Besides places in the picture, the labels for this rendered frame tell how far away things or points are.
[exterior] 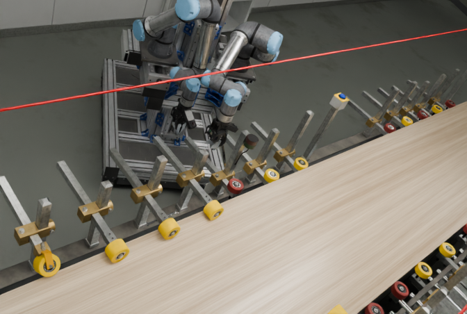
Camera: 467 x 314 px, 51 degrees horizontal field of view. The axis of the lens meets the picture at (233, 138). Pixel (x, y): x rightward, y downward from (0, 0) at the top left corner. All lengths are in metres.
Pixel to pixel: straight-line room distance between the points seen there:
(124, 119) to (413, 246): 2.16
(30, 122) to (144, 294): 2.17
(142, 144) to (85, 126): 0.56
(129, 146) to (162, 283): 1.65
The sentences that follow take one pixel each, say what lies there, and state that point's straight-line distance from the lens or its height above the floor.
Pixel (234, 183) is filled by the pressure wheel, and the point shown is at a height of 0.90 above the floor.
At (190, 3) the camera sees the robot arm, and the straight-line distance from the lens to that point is 2.39.
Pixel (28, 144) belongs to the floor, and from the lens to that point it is 3.67.
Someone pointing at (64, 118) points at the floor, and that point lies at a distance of 3.91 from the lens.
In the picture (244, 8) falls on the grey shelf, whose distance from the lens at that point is 5.71.
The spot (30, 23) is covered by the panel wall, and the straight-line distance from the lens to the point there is 4.72.
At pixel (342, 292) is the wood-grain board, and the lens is 2.32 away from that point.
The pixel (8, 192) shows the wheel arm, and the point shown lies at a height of 0.96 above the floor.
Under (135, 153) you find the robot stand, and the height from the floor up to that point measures 0.21.
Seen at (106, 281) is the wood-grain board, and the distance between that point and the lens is 1.95.
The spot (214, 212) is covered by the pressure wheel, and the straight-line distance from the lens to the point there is 2.19.
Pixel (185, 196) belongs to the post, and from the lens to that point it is 2.42.
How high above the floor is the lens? 2.54
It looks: 37 degrees down
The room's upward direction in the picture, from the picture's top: 25 degrees clockwise
